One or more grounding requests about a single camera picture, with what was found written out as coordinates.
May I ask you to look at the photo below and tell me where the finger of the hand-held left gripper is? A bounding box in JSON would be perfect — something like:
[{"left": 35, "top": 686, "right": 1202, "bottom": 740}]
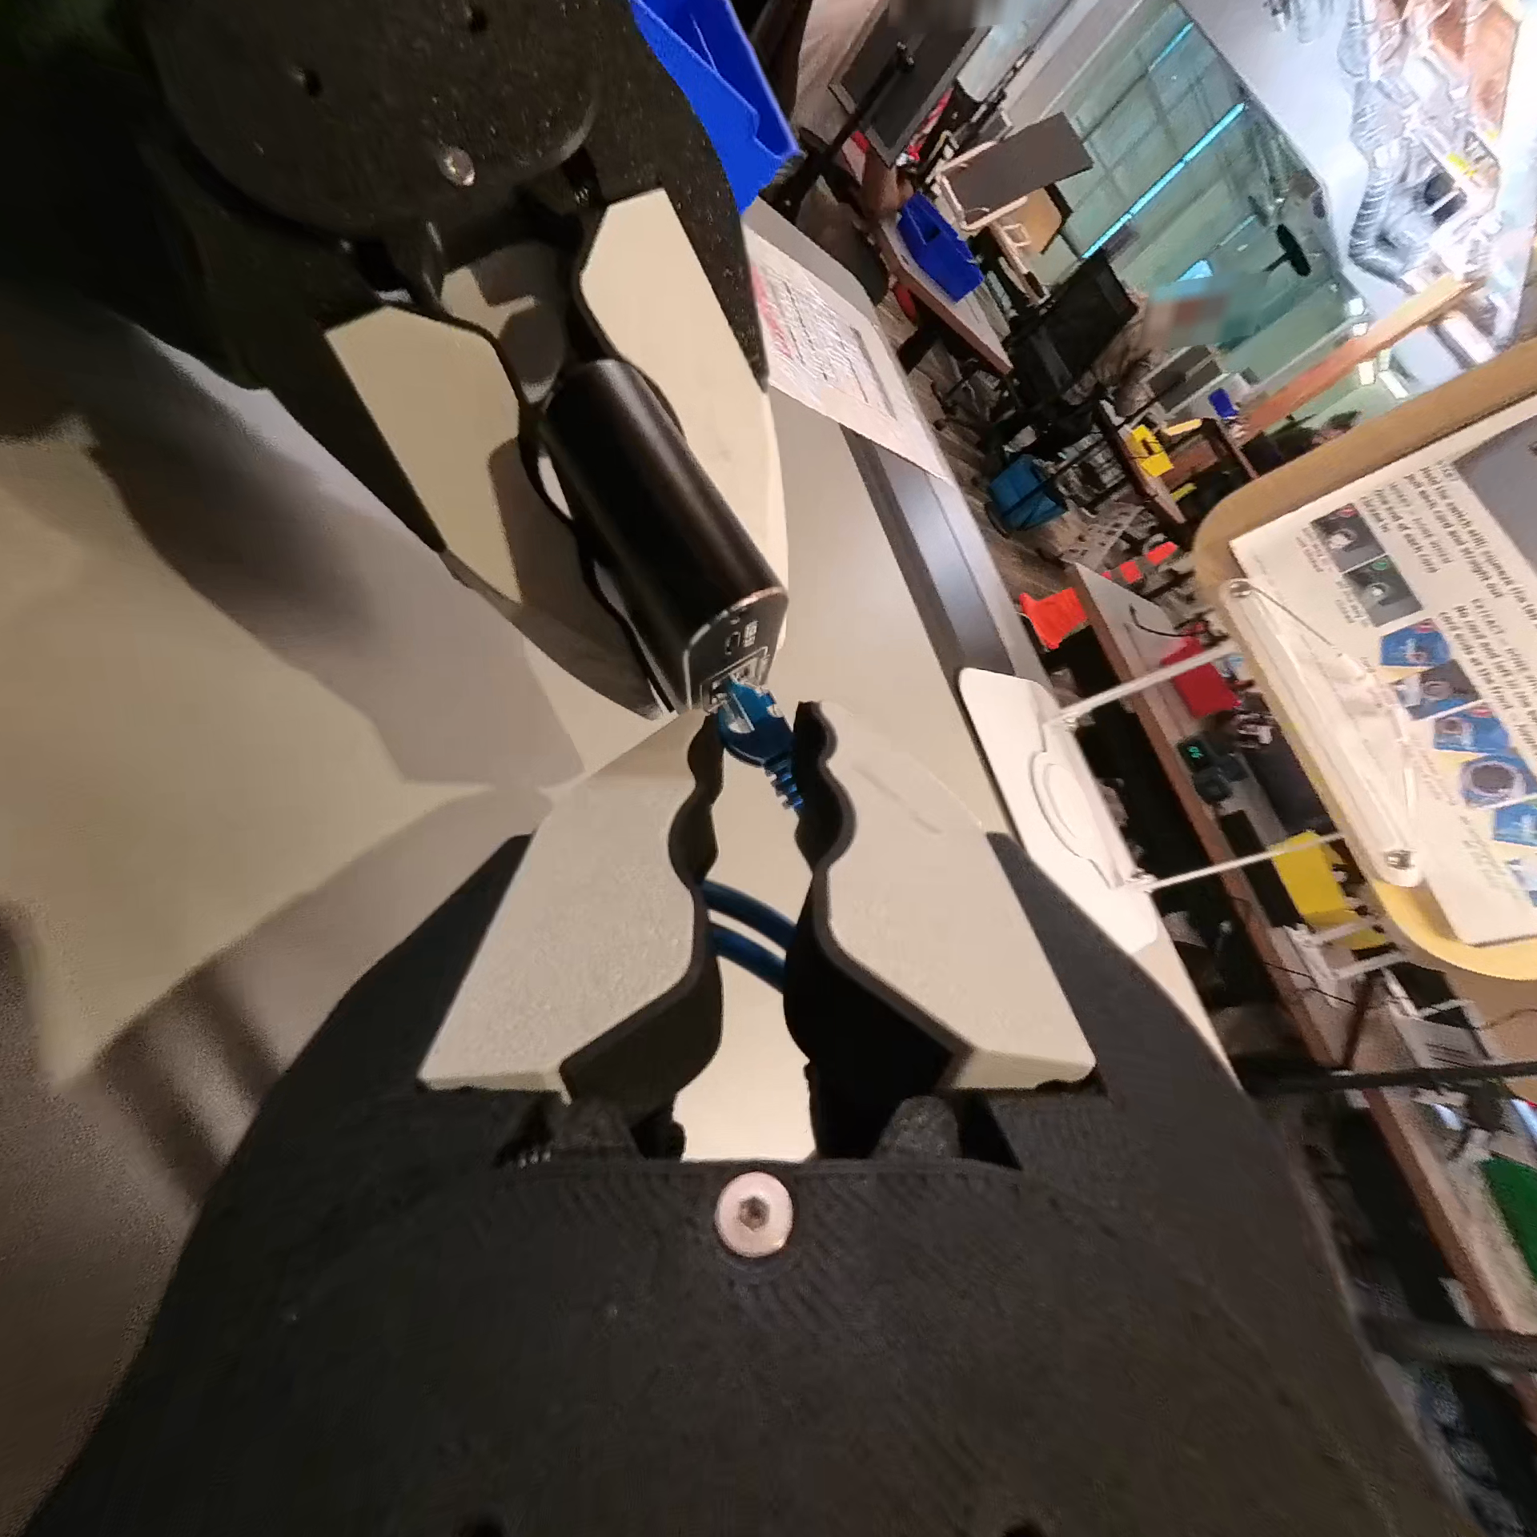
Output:
[
  {"left": 577, "top": 187, "right": 795, "bottom": 596},
  {"left": 322, "top": 243, "right": 581, "bottom": 613}
]

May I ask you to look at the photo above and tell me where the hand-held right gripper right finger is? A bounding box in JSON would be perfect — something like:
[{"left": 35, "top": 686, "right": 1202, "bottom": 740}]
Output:
[{"left": 782, "top": 700, "right": 1098, "bottom": 1135}]

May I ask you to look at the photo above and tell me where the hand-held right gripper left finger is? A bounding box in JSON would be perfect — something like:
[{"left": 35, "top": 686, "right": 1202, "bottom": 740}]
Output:
[{"left": 420, "top": 718, "right": 727, "bottom": 1135}]

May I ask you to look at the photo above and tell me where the black ethernet port adapter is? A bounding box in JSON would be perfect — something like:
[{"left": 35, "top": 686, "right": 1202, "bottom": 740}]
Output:
[{"left": 534, "top": 360, "right": 795, "bottom": 721}]

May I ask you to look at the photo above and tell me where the blue ethernet cable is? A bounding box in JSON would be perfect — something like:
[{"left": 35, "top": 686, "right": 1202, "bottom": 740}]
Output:
[{"left": 702, "top": 674, "right": 803, "bottom": 1001}]

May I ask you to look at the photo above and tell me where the printed paper sheet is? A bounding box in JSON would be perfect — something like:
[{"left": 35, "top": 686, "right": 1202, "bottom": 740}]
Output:
[{"left": 745, "top": 227, "right": 957, "bottom": 482}]

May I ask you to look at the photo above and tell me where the dark flat panel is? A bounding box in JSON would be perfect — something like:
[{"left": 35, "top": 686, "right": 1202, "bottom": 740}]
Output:
[{"left": 961, "top": 113, "right": 1094, "bottom": 223}]

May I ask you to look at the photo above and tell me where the yellow box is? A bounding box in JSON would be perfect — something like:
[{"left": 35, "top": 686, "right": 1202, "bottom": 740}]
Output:
[{"left": 1271, "top": 831, "right": 1357, "bottom": 954}]

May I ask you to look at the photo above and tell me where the red box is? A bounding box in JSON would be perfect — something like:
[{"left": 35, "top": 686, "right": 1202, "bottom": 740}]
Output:
[{"left": 1172, "top": 635, "right": 1241, "bottom": 721}]

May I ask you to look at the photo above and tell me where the white sign stand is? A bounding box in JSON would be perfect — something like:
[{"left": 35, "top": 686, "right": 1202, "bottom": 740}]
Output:
[{"left": 1195, "top": 385, "right": 1537, "bottom": 980}]

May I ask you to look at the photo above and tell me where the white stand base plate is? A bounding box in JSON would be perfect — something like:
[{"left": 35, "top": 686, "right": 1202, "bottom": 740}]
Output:
[{"left": 958, "top": 666, "right": 1164, "bottom": 957}]

